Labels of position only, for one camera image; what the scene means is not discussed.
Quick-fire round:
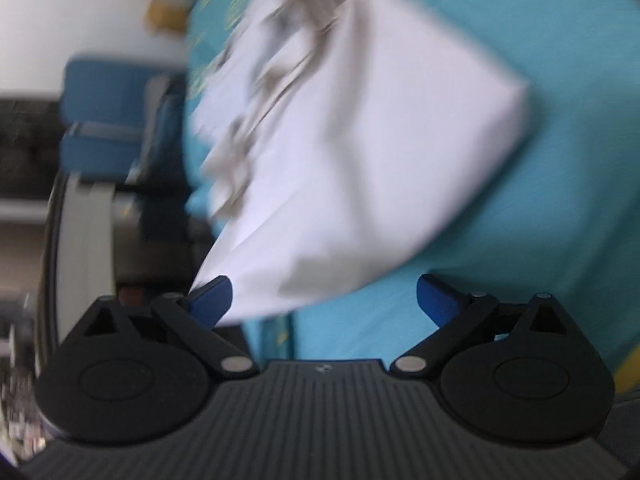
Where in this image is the bed with teal sheet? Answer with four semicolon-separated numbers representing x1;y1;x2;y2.
182;0;640;396

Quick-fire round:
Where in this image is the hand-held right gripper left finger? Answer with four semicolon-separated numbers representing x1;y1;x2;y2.
82;275;253;378

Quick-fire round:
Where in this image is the blue covered chair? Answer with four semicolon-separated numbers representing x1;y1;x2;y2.
60;57;188;186

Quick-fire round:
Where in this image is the white shirt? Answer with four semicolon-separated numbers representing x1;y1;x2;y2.
187;0;531;323

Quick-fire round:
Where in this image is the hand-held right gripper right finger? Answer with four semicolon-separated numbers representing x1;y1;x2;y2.
390;274;556;376

